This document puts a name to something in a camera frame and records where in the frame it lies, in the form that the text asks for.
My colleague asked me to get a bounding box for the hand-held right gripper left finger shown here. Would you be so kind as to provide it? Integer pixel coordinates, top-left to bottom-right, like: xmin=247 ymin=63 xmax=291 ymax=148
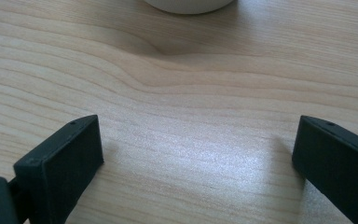
xmin=13 ymin=114 xmax=104 ymax=224

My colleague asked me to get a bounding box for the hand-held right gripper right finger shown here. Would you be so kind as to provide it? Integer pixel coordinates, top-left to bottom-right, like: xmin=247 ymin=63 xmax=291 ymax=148
xmin=291 ymin=115 xmax=358 ymax=224

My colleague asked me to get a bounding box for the white round bowl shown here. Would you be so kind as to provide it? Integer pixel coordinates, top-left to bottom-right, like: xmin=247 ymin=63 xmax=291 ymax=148
xmin=143 ymin=0 xmax=236 ymax=15

